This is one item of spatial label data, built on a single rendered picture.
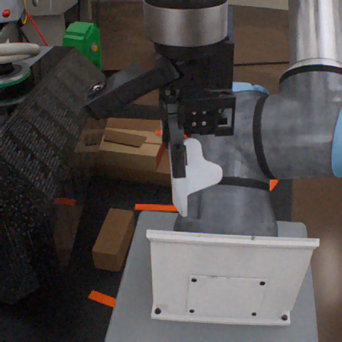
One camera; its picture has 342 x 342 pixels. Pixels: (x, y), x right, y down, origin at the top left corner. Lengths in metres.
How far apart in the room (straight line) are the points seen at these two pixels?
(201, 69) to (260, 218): 0.32
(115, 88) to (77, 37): 2.89
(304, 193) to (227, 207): 1.83
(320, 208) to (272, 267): 1.76
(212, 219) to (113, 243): 1.28
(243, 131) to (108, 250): 1.30
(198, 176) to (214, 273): 0.24
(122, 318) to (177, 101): 0.46
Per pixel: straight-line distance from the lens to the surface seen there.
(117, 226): 2.02
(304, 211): 2.39
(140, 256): 0.91
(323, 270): 2.10
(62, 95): 1.88
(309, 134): 0.67
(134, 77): 0.47
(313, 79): 0.70
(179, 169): 0.48
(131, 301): 0.83
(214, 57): 0.47
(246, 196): 0.71
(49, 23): 4.73
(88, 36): 3.32
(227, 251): 0.65
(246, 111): 0.72
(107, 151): 2.40
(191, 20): 0.42
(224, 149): 0.72
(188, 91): 0.49
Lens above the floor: 1.52
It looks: 36 degrees down
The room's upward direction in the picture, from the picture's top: straight up
